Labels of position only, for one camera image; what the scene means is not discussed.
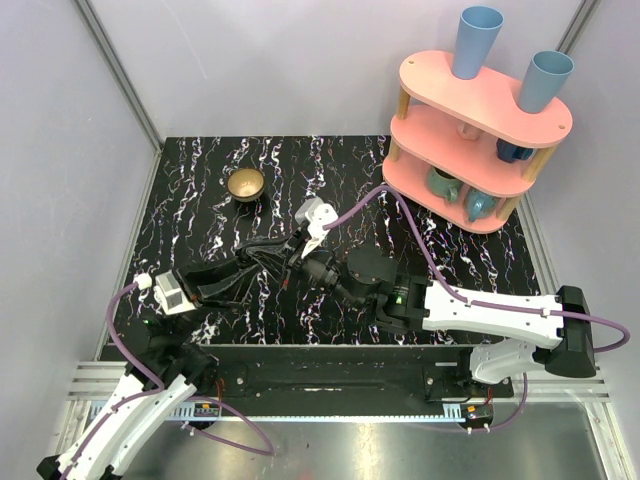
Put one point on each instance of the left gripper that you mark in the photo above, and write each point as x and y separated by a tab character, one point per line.
198	288

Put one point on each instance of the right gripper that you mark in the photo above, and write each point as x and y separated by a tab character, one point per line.
271	255

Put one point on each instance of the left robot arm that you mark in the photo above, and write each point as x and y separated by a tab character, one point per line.
172	370

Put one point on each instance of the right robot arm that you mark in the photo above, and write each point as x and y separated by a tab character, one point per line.
550	332

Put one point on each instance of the brown ceramic bowl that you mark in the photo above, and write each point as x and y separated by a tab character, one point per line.
246	185

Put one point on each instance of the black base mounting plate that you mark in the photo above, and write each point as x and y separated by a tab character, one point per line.
426	372

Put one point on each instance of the green ceramic mug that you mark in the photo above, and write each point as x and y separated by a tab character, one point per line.
443	185

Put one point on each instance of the light blue ceramic mug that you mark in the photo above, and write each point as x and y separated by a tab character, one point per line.
479	204

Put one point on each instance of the pink three-tier shelf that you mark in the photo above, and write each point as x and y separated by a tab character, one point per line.
432	103

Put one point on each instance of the pink mug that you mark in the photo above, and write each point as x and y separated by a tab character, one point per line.
468	132

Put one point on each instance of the dark blue mug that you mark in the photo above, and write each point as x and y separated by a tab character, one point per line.
510	153

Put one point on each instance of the left blue plastic cup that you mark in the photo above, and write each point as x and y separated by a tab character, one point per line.
477	31

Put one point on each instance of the blue plastic cup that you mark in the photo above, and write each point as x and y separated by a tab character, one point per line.
477	31
545	76

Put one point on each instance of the right blue plastic cup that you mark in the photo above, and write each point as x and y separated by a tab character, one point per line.
545	76

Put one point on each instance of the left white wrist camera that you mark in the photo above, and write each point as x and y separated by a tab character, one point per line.
167	292

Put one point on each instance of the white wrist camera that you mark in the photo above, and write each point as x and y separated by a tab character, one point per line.
317	214
167	292

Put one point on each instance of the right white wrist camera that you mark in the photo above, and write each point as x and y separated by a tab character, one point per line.
317	214

